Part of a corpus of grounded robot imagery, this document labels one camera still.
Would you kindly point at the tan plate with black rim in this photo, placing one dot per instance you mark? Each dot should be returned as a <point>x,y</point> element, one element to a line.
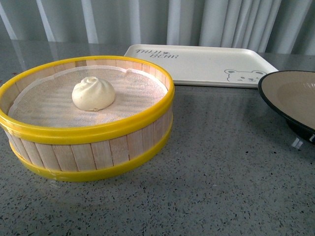
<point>291,94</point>

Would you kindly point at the white mesh steamer liner cloth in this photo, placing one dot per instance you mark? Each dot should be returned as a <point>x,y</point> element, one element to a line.
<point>48,101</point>

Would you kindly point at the white steamed bun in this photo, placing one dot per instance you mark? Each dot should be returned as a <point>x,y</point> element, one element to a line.
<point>93,94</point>

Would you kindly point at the yellow rimmed bamboo steamer basket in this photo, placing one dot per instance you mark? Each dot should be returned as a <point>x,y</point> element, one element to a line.
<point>90,152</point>

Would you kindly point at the cream bear print tray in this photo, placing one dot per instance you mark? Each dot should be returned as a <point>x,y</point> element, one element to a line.
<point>206,66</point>

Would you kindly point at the grey pleated curtain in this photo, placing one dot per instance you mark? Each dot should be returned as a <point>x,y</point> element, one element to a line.
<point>273,26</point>

